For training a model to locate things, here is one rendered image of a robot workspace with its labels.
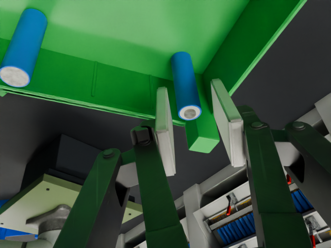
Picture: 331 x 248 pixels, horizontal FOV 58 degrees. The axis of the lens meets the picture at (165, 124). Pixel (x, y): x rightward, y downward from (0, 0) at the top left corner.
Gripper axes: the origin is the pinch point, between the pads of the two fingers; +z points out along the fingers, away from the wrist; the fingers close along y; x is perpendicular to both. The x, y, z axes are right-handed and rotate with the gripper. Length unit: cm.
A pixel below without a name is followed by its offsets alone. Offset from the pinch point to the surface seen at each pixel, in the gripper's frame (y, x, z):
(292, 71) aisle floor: 32, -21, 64
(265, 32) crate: 5.5, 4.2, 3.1
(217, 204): 8, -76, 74
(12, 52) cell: -10.5, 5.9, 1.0
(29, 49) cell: -9.8, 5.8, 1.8
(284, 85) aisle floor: 30, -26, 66
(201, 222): 0, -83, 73
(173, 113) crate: -1.5, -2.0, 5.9
